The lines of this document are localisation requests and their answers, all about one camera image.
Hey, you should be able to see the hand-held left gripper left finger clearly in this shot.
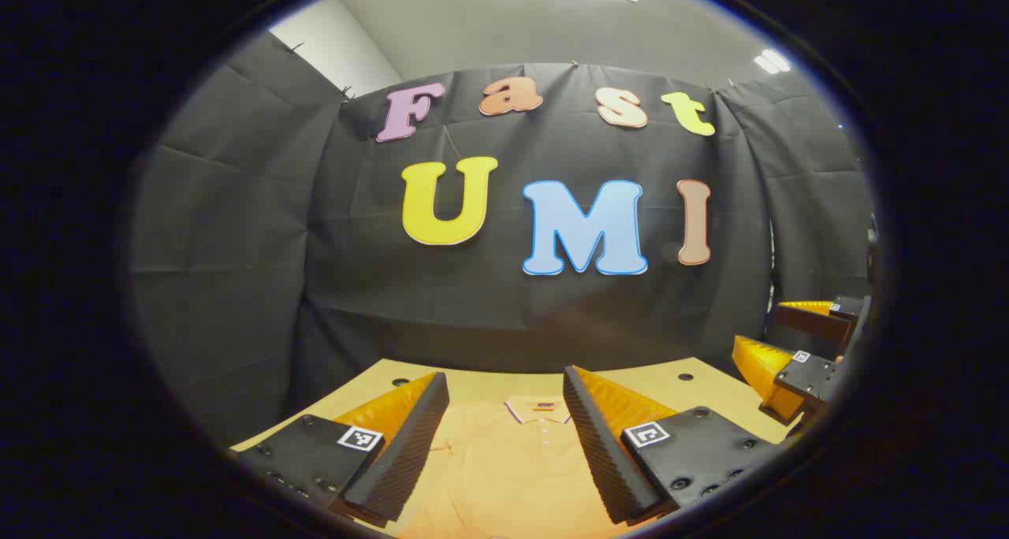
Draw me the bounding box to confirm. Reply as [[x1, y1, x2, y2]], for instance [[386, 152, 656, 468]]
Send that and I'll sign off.
[[233, 371, 451, 528]]

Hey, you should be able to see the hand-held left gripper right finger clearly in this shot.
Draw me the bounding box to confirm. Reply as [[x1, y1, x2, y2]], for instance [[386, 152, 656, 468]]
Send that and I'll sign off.
[[562, 365, 781, 526]]

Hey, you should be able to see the orange T-shirt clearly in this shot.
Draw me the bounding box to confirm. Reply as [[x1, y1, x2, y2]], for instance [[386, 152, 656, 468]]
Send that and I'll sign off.
[[394, 395, 631, 539]]

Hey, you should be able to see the black backdrop cloth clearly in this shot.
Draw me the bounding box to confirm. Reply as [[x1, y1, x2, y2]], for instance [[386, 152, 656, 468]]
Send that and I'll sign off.
[[130, 31, 876, 445]]

